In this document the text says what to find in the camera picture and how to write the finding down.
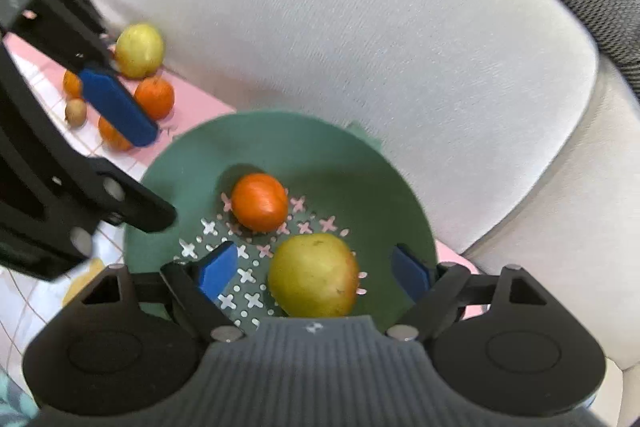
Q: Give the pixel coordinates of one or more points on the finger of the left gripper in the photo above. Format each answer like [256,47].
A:
[72,33]
[129,202]

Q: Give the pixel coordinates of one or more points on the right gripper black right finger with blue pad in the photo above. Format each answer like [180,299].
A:
[451,303]

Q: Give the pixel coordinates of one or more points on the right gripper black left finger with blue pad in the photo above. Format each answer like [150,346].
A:
[178,302]

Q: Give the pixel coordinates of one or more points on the small orange tangerine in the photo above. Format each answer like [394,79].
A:
[111,137]

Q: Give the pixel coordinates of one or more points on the yellow green apple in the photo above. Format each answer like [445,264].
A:
[139,51]

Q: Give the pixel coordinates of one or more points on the small tan longan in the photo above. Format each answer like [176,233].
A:
[75,113]

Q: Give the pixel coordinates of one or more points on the large orange tangerine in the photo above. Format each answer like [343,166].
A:
[259,202]

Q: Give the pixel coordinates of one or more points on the green colander bowl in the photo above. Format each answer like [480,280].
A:
[337,183]

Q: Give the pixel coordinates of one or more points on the teal striped fabric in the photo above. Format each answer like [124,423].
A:
[17,408]

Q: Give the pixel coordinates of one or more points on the beige sofa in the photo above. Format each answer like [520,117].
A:
[519,136]

